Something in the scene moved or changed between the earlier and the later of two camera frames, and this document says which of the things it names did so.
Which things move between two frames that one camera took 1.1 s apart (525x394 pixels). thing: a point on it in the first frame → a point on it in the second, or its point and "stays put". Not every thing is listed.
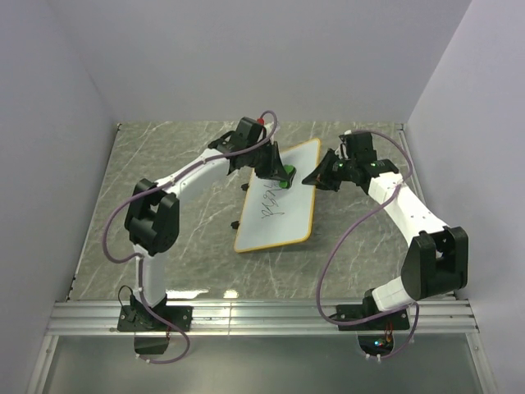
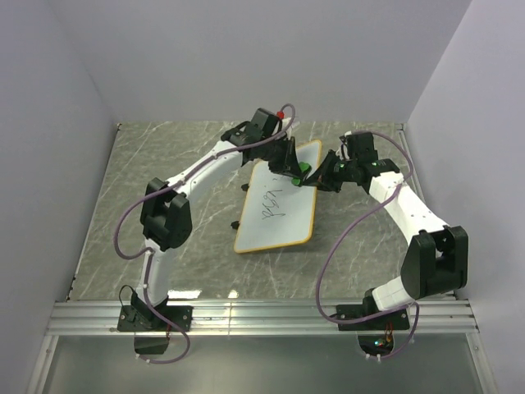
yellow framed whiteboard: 273,216 stays put
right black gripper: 320,177 stays put
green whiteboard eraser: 290,171 → 305,167
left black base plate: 139,318 stays put
